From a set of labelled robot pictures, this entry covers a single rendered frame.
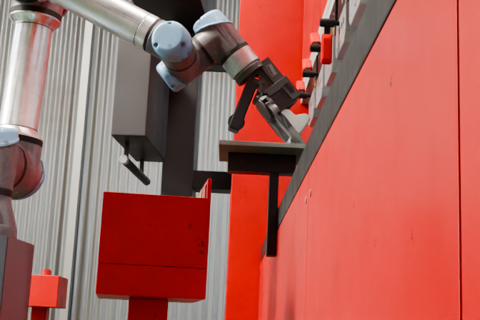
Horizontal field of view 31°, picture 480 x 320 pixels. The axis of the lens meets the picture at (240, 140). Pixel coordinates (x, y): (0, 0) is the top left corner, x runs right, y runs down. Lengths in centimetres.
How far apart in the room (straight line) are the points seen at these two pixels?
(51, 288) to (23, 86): 161
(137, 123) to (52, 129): 192
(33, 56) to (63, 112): 284
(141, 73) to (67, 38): 200
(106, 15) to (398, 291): 136
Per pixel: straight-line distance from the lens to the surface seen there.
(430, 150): 45
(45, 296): 345
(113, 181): 466
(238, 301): 268
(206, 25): 189
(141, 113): 292
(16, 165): 182
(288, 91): 187
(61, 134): 478
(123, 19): 179
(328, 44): 177
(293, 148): 178
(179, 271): 129
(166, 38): 174
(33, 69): 196
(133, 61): 297
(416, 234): 48
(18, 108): 194
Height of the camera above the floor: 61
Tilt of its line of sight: 13 degrees up
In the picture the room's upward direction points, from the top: 3 degrees clockwise
